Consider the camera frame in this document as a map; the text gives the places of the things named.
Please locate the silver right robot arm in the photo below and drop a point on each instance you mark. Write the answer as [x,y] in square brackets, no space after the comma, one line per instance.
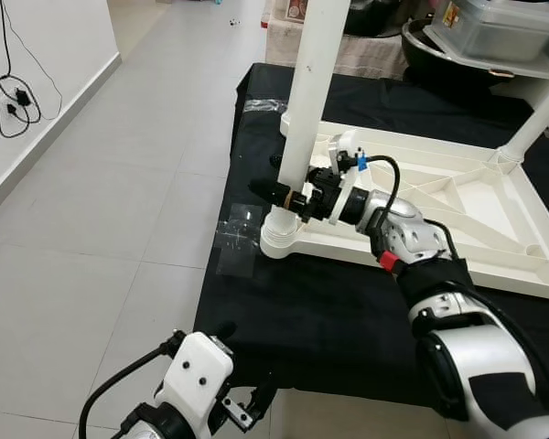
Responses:
[412,233]

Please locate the white plastic children table top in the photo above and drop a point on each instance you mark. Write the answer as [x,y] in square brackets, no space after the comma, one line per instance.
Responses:
[476,197]

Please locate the tan rubber band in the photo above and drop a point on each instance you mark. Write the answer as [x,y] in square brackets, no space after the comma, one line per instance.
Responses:
[288,197]

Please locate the crumpled clear plastic sheet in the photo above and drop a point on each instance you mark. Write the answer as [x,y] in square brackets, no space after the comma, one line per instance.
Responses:
[238,233]

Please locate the black tablecloth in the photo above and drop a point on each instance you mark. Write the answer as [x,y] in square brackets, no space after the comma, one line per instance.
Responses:
[329,311]

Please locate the checked cloth covered bench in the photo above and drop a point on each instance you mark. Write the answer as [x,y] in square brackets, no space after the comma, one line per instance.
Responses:
[375,57]

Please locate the black bag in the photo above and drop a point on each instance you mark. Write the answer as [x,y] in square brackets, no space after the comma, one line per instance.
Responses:
[375,14]

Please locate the clear plastic storage box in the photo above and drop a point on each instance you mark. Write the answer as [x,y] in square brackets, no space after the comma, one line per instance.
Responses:
[512,32]

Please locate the black power adapter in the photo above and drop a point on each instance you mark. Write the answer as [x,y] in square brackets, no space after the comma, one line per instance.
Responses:
[20,96]

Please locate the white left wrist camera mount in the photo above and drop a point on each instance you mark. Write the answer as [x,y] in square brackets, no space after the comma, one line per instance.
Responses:
[201,370]

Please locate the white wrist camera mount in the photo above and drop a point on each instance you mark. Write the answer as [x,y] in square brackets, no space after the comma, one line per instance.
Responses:
[348,146]
[201,370]

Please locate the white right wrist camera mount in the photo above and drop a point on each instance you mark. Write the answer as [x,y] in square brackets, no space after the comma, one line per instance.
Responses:
[348,146]

